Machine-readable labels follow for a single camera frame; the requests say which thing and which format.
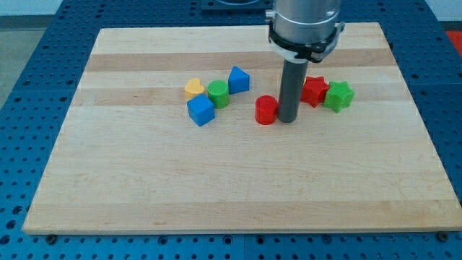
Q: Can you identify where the red cylinder block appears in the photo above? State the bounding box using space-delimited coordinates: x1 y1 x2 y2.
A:
255 95 278 125

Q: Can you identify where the blue cube block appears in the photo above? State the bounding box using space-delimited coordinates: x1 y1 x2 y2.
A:
186 94 215 126

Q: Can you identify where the green cylinder block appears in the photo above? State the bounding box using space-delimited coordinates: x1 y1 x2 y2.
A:
207 80 230 109

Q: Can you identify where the blue triangle block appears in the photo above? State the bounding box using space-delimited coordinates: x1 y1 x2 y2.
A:
228 66 250 94

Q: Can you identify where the yellow heart block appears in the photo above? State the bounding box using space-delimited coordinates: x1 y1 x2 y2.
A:
184 78 205 100

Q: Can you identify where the wooden board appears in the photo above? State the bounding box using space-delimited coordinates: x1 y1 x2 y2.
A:
23 22 461 235

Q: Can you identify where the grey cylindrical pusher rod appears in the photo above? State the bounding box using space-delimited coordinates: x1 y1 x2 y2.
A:
277 61 308 123

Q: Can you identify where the red star block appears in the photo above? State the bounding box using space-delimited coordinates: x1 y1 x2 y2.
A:
300 77 330 108

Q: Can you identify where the green star block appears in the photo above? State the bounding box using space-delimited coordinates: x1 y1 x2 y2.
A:
323 81 354 113

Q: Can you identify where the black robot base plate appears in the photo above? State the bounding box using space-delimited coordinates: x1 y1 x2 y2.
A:
200 0 274 11

